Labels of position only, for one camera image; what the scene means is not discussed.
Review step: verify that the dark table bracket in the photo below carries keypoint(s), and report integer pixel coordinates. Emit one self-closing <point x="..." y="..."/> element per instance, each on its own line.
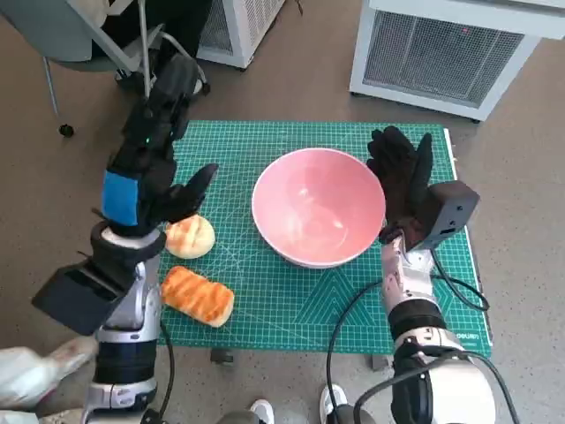
<point x="379" y="362"/>
<point x="222" y="355"/>

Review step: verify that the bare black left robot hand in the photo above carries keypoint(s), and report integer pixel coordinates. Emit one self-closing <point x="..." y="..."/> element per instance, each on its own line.
<point x="150" y="146"/>

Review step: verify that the grey office chair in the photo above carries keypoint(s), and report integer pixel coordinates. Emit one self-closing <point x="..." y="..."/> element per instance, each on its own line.
<point x="66" y="40"/>

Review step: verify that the small white mesh-front cabinet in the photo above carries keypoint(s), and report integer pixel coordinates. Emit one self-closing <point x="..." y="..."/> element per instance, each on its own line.
<point x="251" y="22"/>

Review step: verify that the pink bowl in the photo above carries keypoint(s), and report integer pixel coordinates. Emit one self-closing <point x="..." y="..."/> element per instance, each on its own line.
<point x="318" y="207"/>

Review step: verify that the white shoe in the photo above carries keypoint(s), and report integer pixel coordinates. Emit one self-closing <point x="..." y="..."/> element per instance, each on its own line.
<point x="262" y="411"/>
<point x="333" y="397"/>

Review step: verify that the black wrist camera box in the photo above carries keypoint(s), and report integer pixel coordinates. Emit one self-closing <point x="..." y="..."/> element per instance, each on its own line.
<point x="454" y="207"/>
<point x="79" y="296"/>

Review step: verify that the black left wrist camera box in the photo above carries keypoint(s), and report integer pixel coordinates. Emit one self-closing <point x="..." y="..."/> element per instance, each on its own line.
<point x="79" y="296"/>

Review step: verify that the person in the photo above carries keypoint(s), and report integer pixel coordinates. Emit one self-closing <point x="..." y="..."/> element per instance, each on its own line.
<point x="31" y="375"/>
<point x="181" y="26"/>

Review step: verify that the green cutting mat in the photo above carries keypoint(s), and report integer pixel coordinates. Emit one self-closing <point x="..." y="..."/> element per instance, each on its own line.
<point x="273" y="300"/>

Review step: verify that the black knitted-glove right robot hand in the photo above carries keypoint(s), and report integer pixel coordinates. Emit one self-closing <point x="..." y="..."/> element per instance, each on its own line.
<point x="404" y="185"/>

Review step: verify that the long toy bread loaf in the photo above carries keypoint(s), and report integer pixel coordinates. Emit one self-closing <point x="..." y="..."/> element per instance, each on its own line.
<point x="198" y="296"/>

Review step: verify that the large white mesh-front cabinet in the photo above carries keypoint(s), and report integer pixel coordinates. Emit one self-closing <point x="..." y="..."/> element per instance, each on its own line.
<point x="441" y="48"/>

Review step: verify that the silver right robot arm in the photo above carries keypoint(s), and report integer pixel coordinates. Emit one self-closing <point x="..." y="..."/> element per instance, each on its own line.
<point x="415" y="318"/>

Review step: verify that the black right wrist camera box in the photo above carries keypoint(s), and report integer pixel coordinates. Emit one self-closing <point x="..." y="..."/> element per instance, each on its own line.
<point x="454" y="207"/>

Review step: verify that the round toy bread bun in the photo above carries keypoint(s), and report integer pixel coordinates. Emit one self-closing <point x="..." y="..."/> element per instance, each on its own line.
<point x="192" y="236"/>

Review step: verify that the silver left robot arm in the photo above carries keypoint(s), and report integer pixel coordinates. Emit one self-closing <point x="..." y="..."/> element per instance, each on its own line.
<point x="128" y="344"/>

